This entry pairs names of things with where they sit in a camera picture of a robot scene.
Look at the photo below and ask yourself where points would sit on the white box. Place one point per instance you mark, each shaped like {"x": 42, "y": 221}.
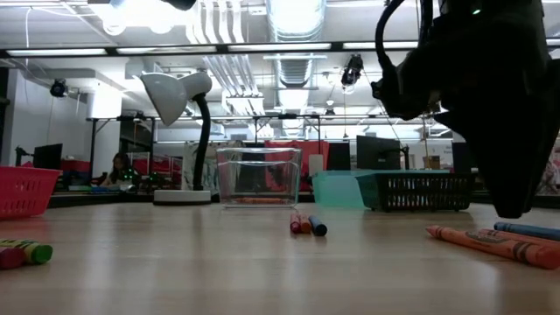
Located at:
{"x": 316, "y": 165}

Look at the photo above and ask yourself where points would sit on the person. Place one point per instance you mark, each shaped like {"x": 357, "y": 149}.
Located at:
{"x": 119, "y": 168}

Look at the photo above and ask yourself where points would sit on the red crayon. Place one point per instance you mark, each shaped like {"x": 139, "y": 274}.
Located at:
{"x": 295, "y": 225}
{"x": 11, "y": 259}

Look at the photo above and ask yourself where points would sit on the blue crayon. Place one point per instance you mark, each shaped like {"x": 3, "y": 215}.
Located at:
{"x": 318, "y": 227}
{"x": 529, "y": 229}

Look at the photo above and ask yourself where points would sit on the black metal stand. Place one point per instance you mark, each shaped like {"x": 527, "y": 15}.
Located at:
{"x": 93, "y": 144}

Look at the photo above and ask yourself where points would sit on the large black monitor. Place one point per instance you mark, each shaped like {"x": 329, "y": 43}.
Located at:
{"x": 378, "y": 153}

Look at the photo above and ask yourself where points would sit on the white desk lamp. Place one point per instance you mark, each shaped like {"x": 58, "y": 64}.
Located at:
{"x": 168, "y": 98}

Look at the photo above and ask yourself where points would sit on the cardboard box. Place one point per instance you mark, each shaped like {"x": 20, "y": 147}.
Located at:
{"x": 431, "y": 163}

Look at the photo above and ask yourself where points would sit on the bright light bar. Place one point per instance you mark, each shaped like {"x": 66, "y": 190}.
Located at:
{"x": 175, "y": 49}

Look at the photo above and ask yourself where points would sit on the black hanging spotlight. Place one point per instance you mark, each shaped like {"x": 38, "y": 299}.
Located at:
{"x": 58, "y": 88}
{"x": 352, "y": 70}

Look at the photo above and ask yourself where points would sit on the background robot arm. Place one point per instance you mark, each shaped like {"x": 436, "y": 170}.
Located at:
{"x": 149, "y": 179}

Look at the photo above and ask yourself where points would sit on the ribbed silver air duct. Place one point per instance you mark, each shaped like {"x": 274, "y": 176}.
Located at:
{"x": 295, "y": 72}

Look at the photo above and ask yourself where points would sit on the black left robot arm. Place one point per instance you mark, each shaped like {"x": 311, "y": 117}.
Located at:
{"x": 179, "y": 3}

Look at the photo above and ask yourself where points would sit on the red partition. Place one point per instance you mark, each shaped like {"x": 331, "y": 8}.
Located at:
{"x": 312, "y": 149}

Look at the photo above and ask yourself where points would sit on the clear plastic container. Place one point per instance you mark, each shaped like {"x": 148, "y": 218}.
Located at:
{"x": 258, "y": 184}

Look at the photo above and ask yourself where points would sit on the black plastic basket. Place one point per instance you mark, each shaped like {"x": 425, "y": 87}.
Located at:
{"x": 415, "y": 192}

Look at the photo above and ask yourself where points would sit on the colourful patchwork quilt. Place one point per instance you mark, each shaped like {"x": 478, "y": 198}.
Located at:
{"x": 552, "y": 175}

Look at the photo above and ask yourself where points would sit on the white column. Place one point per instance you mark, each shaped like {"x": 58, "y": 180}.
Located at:
{"x": 104, "y": 105}

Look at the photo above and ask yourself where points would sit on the teal plastic tray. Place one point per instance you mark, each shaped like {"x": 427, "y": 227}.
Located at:
{"x": 334, "y": 188}

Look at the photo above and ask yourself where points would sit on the black metal table frame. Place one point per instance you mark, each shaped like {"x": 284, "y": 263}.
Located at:
{"x": 100, "y": 200}

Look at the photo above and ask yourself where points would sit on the green crayon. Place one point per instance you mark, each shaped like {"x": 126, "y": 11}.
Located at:
{"x": 39, "y": 254}

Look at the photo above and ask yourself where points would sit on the red plastic basket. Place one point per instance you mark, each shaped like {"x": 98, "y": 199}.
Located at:
{"x": 26, "y": 192}

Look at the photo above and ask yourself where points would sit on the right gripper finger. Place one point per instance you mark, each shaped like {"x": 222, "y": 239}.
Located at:
{"x": 490, "y": 166}
{"x": 536, "y": 166}

